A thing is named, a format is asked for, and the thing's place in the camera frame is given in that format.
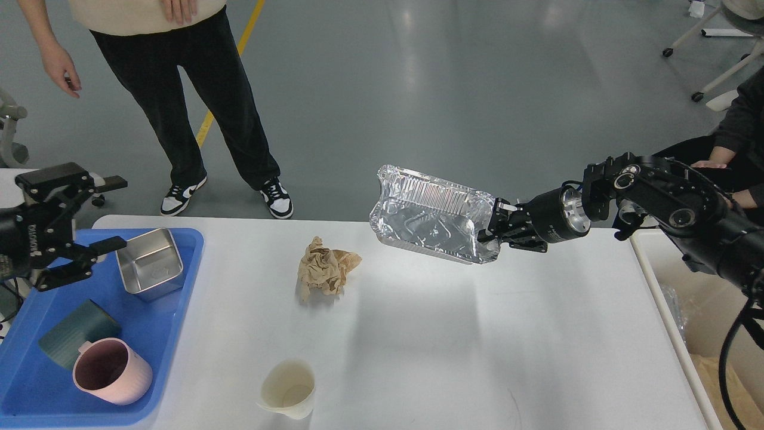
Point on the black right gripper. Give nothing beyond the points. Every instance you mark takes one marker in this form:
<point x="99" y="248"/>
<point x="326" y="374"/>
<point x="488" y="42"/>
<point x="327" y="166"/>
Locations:
<point x="552" y="217"/>

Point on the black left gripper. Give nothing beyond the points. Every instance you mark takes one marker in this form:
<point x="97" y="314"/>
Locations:
<point x="35" y="236"/>

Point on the aluminium foil tray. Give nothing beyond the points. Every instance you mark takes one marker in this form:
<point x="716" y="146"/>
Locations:
<point x="422" y="213"/>

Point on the steel rectangular container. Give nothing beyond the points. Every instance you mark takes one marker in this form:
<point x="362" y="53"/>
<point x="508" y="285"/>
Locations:
<point x="150" y="265"/>

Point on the pink ribbed mug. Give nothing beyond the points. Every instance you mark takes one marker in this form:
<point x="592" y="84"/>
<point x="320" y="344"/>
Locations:
<point x="111" y="370"/>

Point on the brown paper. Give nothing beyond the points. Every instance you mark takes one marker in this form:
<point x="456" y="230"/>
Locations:
<point x="744" y="405"/>
<point x="325" y="269"/>

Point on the cream paper cup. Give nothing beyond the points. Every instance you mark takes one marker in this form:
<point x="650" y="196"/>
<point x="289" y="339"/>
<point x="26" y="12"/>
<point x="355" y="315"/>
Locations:
<point x="289" y="389"/>

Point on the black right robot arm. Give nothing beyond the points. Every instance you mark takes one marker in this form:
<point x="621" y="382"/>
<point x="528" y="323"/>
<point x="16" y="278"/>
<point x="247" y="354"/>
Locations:
<point x="704" y="222"/>

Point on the white side table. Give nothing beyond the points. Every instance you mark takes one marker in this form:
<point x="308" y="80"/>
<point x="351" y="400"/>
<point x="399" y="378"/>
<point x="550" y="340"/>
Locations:
<point x="11" y="195"/>

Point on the green ribbed cup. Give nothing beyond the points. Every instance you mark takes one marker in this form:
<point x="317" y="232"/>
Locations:
<point x="88" y="322"/>

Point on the white office chair left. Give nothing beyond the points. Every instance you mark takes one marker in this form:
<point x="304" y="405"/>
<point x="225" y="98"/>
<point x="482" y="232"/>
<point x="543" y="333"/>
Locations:
<point x="14" y="155"/>

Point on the standing person beige top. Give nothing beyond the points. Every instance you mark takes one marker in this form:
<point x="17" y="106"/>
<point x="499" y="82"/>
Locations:
<point x="146" y="44"/>

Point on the white plastic bin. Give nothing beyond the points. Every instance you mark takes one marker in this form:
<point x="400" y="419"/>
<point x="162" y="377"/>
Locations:
<point x="697" y="309"/>

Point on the seated person in black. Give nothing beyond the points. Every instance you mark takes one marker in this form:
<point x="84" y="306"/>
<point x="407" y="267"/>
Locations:
<point x="737" y="144"/>

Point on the brown paper in bin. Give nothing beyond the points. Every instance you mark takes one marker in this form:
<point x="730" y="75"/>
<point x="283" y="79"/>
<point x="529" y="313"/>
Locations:
<point x="744" y="405"/>

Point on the white chair top right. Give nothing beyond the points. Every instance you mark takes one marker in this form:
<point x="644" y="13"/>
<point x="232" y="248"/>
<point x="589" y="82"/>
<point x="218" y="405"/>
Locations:
<point x="729" y="20"/>

